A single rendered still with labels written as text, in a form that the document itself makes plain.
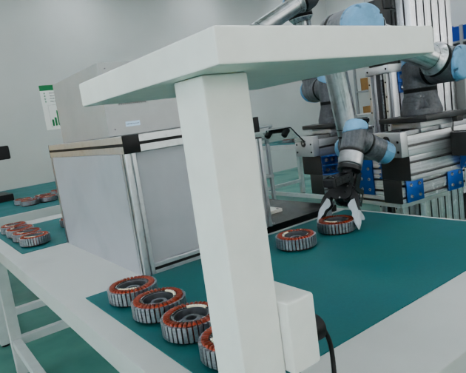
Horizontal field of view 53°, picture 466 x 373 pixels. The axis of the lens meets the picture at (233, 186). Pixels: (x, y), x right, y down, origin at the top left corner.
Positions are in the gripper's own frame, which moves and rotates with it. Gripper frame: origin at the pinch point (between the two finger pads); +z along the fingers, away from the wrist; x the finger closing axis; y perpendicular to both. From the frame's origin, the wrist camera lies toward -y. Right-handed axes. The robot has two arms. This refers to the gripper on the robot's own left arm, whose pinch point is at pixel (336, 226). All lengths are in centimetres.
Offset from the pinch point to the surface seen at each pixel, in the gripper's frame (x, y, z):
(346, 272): -18.8, -26.0, 16.6
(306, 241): -1.5, -17.0, 8.5
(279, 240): 5.4, -19.7, 9.5
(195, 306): -5, -56, 31
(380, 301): -32, -36, 22
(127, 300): 15, -56, 33
